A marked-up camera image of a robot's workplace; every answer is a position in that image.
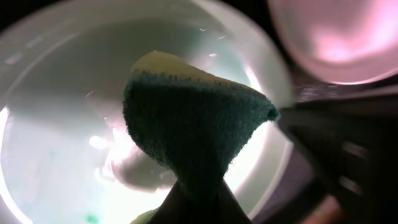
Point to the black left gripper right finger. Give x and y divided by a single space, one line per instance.
229 210

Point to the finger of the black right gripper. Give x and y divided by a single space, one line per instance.
354 156

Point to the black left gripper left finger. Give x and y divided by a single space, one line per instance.
172 210

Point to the white pinkish plate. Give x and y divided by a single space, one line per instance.
346 42

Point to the green scrub sponge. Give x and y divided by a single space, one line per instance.
193 123

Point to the mint plate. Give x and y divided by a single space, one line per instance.
65 154

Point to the black round tray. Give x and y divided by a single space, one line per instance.
314 203

